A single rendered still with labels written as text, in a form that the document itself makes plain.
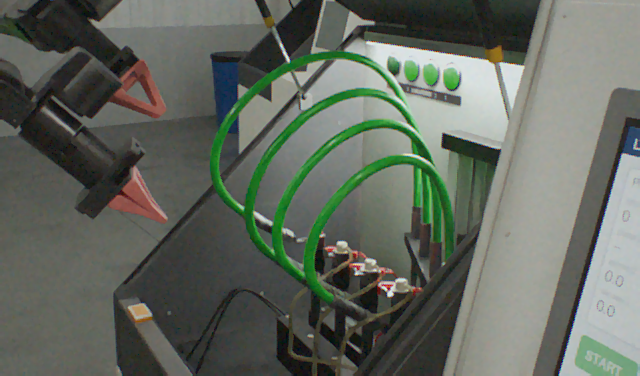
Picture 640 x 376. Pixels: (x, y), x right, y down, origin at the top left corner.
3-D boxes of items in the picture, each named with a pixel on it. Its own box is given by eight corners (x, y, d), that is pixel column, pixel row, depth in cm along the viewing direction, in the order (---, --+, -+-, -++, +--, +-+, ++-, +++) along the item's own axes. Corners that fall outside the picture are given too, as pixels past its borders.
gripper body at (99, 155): (143, 156, 88) (94, 115, 85) (86, 218, 88) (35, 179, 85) (143, 144, 94) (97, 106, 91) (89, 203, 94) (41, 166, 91)
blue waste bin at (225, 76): (201, 126, 765) (199, 52, 746) (252, 121, 798) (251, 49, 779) (228, 137, 717) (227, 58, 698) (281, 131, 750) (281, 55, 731)
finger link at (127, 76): (176, 99, 109) (128, 54, 107) (182, 94, 103) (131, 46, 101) (144, 132, 108) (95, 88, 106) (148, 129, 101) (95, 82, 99)
